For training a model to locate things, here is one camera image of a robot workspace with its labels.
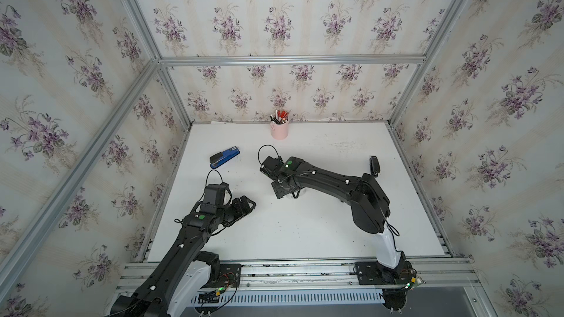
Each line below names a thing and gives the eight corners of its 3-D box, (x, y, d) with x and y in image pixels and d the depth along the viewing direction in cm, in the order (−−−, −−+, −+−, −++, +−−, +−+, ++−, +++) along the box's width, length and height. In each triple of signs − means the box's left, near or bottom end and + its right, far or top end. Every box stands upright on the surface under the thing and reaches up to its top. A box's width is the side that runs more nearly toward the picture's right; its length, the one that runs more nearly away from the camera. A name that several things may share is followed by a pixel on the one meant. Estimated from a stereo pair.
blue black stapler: (212, 169, 102) (210, 164, 99) (208, 163, 104) (206, 158, 101) (239, 153, 108) (238, 148, 105) (235, 149, 110) (234, 143, 107)
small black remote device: (371, 176, 101) (373, 172, 98) (368, 159, 107) (371, 155, 104) (378, 177, 100) (381, 173, 98) (375, 160, 107) (377, 156, 104)
